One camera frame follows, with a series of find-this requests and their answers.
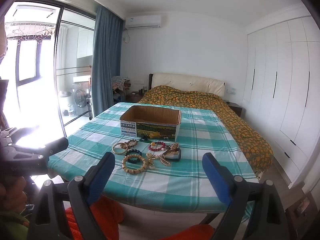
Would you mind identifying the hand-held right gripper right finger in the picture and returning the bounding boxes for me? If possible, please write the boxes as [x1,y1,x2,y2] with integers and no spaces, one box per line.
[202,152,290,240]

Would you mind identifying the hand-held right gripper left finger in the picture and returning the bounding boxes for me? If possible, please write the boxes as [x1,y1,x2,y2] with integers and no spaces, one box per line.
[29,152,116,240]

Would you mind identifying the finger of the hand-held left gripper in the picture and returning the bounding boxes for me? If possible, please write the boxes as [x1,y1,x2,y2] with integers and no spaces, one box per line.
[15,137,69,157]

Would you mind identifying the light wooden bead bracelet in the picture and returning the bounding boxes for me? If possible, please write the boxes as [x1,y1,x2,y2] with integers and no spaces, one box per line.
[122,154,147,173]

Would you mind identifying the gold bangle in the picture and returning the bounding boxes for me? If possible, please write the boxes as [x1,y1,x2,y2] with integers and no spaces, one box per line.
[112,142,127,155]

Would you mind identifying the gold chain jewelry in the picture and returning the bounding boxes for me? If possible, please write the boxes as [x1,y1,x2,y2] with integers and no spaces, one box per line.
[146,152,160,169]

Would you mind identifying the printed cardboard box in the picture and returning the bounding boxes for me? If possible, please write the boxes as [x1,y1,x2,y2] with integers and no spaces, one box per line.
[119,105,182,142]

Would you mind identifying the person's left hand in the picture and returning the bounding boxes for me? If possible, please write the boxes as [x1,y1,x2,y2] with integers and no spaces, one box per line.
[0,176,28,214]

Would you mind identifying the teal checked cloth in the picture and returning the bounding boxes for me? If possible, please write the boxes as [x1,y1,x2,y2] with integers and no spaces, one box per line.
[47,102,258,214]

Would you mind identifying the orange cloth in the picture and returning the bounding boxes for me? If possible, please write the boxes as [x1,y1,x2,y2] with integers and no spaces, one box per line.
[65,197,215,240]

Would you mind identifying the dark table leg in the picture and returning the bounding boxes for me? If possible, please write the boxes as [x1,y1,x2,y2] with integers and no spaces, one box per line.
[199,211,223,227]

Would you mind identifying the grey washing machine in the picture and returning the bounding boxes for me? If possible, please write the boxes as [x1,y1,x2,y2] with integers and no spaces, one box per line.
[72,81,90,109]

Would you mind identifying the dark wooden nightstand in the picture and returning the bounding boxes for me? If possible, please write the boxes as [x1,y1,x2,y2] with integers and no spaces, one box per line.
[126,92,144,103]
[226,102,243,117]

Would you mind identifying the dark wooden furniture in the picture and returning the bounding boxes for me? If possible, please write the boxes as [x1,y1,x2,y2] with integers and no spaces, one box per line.
[285,190,319,233]

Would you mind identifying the pile of clothes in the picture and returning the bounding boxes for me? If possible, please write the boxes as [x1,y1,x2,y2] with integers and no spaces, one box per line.
[111,76,130,103]

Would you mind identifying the blue curtain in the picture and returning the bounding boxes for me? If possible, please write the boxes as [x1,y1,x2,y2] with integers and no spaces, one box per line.
[90,5,125,118]

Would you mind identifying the white wardrobe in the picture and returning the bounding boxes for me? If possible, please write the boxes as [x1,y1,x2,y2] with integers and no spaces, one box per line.
[244,4,320,188]

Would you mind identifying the white balcony cabinet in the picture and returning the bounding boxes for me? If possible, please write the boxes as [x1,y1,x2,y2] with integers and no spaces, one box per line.
[77,29,94,58]

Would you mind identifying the ceiling drying rack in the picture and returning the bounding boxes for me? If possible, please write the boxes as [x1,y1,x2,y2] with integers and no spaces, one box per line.
[5,5,55,40]

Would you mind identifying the white air conditioner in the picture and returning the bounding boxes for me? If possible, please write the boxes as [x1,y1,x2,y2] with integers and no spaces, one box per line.
[124,15,162,30]

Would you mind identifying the black bead bracelet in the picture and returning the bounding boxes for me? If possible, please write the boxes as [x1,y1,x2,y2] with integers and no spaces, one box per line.
[124,149,142,158]

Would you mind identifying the silver chain jewelry tangle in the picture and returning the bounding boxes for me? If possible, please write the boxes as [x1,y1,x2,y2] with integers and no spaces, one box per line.
[158,142,182,167]

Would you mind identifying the red bead bracelet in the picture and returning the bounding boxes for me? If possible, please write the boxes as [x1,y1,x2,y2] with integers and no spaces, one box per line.
[148,141,167,152]

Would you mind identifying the black window frame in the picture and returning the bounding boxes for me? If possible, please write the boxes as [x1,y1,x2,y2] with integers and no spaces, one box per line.
[15,37,42,85]

